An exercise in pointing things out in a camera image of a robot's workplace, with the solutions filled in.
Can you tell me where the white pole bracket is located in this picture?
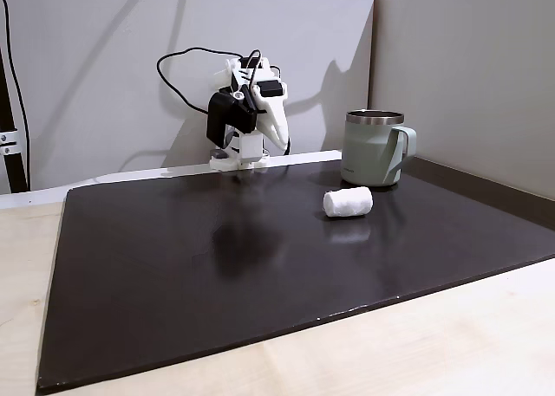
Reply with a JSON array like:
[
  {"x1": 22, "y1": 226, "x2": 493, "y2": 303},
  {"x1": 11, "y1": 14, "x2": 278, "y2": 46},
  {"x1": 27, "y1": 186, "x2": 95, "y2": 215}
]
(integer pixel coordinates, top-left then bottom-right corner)
[{"x1": 0, "y1": 130, "x2": 20, "y2": 156}]

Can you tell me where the green cup steel rim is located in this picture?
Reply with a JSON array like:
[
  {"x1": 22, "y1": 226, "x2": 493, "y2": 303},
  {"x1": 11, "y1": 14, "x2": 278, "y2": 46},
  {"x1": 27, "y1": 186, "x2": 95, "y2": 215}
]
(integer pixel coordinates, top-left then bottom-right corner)
[{"x1": 340, "y1": 109, "x2": 419, "y2": 188}]

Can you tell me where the black stand pole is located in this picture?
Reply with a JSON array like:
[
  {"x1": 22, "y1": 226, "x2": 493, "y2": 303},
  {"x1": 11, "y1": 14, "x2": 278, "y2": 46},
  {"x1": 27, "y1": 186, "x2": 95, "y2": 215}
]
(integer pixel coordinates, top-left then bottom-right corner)
[{"x1": 0, "y1": 49, "x2": 29, "y2": 194}]

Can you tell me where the black cable by stand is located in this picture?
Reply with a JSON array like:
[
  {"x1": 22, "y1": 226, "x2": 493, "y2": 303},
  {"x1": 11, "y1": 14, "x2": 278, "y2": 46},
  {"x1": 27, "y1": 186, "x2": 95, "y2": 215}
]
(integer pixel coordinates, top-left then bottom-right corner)
[{"x1": 0, "y1": 0, "x2": 32, "y2": 190}]

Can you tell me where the white gauze roll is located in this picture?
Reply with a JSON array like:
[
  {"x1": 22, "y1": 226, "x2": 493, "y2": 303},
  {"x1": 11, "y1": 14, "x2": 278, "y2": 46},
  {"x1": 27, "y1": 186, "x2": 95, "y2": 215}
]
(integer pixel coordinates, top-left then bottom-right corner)
[{"x1": 323, "y1": 185, "x2": 375, "y2": 219}]

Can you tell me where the black table mat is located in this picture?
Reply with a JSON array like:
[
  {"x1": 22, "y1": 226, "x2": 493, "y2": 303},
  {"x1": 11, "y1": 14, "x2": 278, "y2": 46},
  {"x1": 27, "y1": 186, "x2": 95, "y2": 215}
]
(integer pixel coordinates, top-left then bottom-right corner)
[{"x1": 35, "y1": 156, "x2": 555, "y2": 393}]

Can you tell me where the black camera box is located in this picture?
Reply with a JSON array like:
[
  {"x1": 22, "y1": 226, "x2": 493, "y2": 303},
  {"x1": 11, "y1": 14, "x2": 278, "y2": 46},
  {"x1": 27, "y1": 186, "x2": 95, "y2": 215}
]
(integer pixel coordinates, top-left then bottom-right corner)
[{"x1": 206, "y1": 90, "x2": 260, "y2": 148}]

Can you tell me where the black camera cable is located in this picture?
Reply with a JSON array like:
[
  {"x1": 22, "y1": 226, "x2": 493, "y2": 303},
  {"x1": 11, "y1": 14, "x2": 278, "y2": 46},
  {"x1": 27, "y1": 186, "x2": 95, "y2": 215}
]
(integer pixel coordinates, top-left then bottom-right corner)
[{"x1": 155, "y1": 45, "x2": 292, "y2": 157}]

